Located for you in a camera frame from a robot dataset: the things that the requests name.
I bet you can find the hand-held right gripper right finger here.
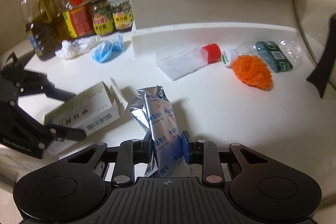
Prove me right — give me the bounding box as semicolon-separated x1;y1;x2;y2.
181;130;269;186

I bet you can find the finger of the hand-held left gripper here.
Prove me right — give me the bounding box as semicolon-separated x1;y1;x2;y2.
0;69;77;103
8;101;88;149

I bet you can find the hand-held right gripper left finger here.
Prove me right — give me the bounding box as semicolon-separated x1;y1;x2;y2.
67;139;155;188

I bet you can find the white medicine box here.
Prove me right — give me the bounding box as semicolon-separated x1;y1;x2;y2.
43;78;127;156

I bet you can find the silver foil packet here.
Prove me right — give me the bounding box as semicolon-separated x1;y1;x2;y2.
129;85;195;179

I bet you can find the crushed clear plastic bottle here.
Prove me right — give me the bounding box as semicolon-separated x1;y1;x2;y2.
222;40;304;74

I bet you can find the crumpled white tissue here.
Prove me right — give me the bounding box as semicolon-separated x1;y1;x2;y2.
55;35;101;60

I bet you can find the dark sauce bottle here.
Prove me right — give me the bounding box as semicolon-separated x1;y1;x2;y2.
20;0;57;61

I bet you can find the crumpled blue glove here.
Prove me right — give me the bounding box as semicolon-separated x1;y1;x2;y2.
92;34;125;63

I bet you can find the large sauce jar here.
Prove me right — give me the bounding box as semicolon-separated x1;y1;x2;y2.
89;0;112;37

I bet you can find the clear cooking oil bottle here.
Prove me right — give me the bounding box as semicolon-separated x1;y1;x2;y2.
39;0;69;42

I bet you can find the clear plastic box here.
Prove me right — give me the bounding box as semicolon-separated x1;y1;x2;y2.
155;46;203;81

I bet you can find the small sauce jar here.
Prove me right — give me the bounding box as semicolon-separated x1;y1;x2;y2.
110;0;134;32

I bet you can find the orange mesh scrubber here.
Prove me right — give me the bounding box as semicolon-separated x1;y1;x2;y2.
231;54;274;91

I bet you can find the glass pot lid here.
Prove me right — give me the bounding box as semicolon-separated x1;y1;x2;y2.
291;0;336;99

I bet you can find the oil bottle with red handle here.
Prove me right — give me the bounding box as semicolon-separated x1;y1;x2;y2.
56;0;96;40

